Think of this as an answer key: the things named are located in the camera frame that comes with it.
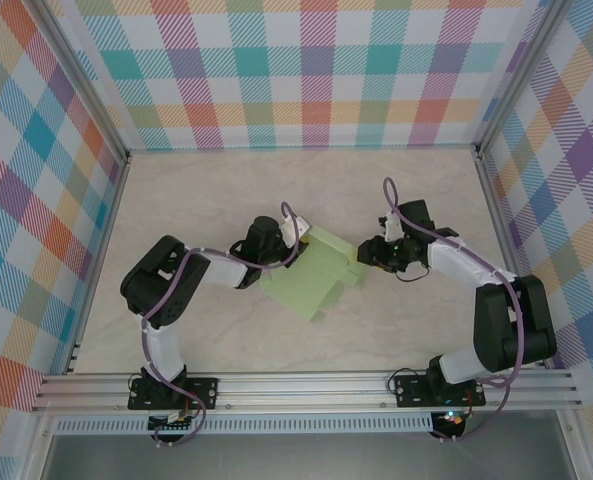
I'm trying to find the light green paper box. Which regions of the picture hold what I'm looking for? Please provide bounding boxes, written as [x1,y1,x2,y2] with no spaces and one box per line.
[258,224,368,324]

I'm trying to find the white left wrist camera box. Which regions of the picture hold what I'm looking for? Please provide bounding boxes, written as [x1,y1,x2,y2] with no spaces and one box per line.
[280,214,311,249]

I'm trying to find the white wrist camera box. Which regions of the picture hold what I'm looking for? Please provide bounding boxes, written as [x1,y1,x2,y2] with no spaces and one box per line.
[280,214,311,249]
[378,212,405,242]

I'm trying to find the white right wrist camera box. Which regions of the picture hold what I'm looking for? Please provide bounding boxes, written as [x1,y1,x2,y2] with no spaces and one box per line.
[378,212,405,242]

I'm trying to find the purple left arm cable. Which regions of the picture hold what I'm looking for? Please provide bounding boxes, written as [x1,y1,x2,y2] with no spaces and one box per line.
[140,202,300,448]

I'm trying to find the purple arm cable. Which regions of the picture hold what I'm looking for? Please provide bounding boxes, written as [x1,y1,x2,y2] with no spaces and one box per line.
[140,202,300,448]
[383,177,525,444]

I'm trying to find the aluminium table side rail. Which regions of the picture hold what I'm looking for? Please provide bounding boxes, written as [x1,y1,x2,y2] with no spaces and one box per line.
[475,152,550,371]
[63,154,132,376]

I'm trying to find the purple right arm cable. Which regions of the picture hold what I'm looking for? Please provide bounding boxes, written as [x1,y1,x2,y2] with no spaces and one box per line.
[383,177,525,444]

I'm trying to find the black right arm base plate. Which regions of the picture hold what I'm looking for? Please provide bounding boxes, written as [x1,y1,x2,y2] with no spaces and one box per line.
[393,374,487,409]

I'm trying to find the aluminium mounting rail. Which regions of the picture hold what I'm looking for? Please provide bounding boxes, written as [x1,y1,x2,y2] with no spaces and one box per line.
[30,369,582,414]

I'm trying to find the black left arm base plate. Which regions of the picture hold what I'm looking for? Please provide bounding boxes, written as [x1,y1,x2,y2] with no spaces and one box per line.
[127,377,221,412]

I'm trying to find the slotted grey cable duct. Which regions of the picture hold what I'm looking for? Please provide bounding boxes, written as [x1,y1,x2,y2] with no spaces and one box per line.
[54,417,435,435]

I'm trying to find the aluminium frame post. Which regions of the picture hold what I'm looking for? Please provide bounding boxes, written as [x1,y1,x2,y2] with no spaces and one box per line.
[28,0,130,166]
[475,0,572,156]

